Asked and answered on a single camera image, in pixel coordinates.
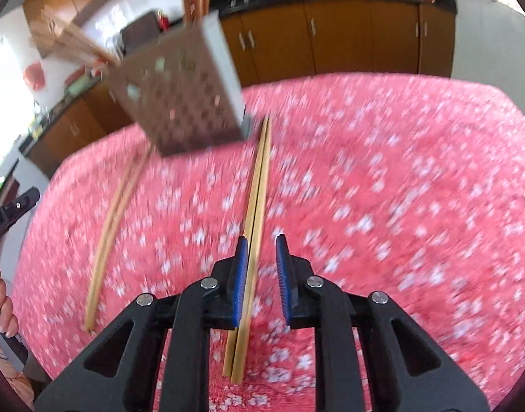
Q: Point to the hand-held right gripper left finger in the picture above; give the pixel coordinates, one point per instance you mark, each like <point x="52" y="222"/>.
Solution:
<point x="240" y="279"/>

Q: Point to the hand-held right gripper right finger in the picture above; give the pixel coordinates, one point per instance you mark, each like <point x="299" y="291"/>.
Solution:
<point x="284" y="279"/>

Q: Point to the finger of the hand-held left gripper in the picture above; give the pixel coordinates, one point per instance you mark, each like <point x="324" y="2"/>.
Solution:
<point x="20" y="204"/>

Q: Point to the pale green perforated chopstick holder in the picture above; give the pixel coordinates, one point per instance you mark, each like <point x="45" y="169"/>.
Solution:
<point x="181" y="107"/>

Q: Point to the person's left hand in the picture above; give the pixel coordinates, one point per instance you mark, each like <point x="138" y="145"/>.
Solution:
<point x="0" y="304"/>

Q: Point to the hanging red plastic bag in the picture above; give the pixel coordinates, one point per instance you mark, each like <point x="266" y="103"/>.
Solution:
<point x="35" y="75"/>

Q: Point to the red floral tablecloth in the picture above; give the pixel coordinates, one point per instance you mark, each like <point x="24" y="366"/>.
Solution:
<point x="374" y="180"/>

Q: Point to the dark wooden cutting board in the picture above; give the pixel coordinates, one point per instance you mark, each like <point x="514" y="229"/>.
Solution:
<point x="138" y="30"/>

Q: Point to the small red bottle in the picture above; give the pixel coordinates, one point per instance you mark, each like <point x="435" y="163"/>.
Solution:
<point x="163" y="20"/>

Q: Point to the wooden lower kitchen cabinets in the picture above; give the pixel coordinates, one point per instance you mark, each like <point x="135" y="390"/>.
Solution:
<point x="340" y="38"/>

